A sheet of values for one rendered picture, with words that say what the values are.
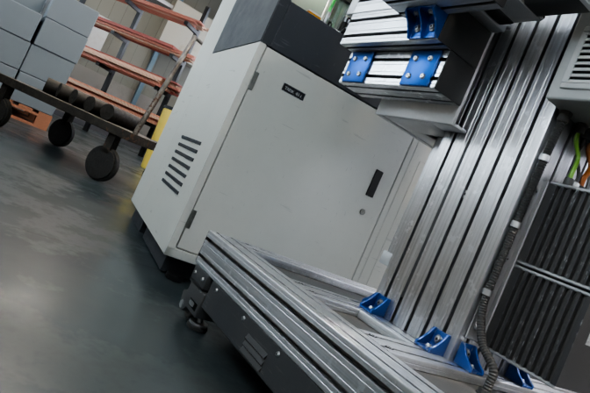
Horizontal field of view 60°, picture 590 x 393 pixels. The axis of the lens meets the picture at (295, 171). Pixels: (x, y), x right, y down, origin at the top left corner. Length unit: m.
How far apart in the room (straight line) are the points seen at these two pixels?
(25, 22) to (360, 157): 3.86
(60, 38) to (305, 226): 3.81
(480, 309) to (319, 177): 0.84
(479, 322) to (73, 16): 4.64
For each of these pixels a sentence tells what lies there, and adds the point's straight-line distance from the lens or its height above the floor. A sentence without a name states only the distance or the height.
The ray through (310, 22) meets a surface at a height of 0.92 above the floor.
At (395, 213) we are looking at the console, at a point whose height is 0.48.
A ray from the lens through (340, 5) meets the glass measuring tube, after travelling 2.36.
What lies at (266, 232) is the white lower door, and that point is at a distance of 1.71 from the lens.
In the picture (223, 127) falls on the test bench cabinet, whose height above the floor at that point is 0.50.
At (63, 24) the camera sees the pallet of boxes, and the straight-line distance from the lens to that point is 5.20.
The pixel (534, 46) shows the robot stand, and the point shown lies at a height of 0.90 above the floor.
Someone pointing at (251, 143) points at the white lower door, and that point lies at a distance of 1.64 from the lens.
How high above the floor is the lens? 0.40
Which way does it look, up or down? 2 degrees up
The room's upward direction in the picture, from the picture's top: 24 degrees clockwise
